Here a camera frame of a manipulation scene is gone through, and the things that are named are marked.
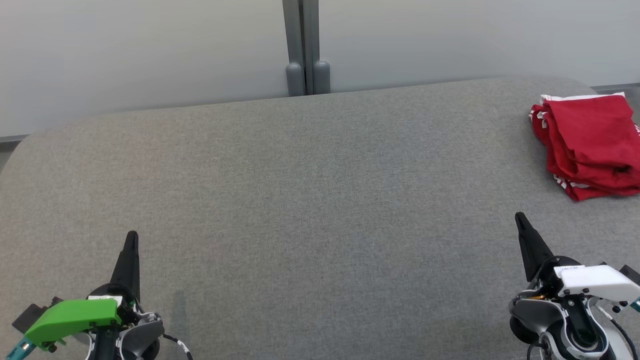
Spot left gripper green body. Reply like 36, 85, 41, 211
25, 283, 141, 347

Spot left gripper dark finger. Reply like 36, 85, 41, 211
109, 230, 141, 301

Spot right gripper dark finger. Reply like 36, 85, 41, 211
514, 212, 556, 284

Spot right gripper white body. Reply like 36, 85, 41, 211
531, 256, 640, 303

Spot red shirt with white sleeves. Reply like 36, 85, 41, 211
528, 102, 640, 202

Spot red Bulls 23 shorts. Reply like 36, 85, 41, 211
540, 92, 640, 184

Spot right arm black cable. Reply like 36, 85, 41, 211
595, 304, 640, 360

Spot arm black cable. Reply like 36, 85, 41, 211
595, 304, 640, 360
162, 333, 194, 360

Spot teal cable connector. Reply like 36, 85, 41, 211
5, 337, 37, 360

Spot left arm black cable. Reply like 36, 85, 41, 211
162, 333, 194, 360

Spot grey partition post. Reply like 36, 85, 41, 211
282, 0, 331, 97

